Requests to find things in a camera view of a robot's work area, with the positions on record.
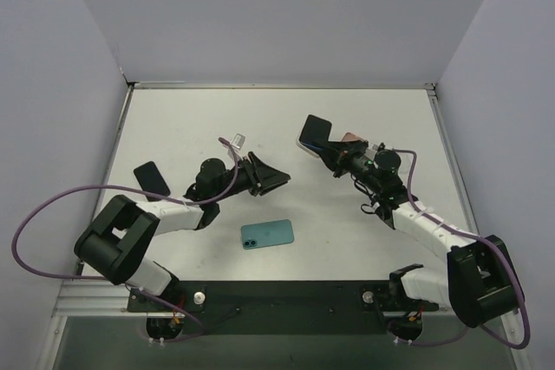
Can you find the phone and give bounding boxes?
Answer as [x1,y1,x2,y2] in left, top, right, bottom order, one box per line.
[296,114,332,159]
[341,132,362,142]

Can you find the teal smartphone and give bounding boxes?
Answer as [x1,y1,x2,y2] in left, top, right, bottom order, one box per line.
[240,219,295,250]

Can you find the clear phone case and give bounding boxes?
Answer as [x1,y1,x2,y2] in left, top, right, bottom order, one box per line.
[394,149,413,175]

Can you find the black smartphone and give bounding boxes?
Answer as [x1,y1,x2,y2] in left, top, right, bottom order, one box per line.
[133,161,171,197]

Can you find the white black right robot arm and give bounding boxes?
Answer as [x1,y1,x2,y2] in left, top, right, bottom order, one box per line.
[317,140,524,328]

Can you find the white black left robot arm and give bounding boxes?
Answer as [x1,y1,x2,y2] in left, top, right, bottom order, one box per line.
[74,152,291,311]

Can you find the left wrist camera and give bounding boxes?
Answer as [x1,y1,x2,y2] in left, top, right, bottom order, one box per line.
[228,133,245,159]

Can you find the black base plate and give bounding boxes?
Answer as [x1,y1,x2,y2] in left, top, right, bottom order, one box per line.
[127,280,438,335]

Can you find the aluminium front rail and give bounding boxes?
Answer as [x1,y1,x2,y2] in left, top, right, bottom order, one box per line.
[52,281,144,317]

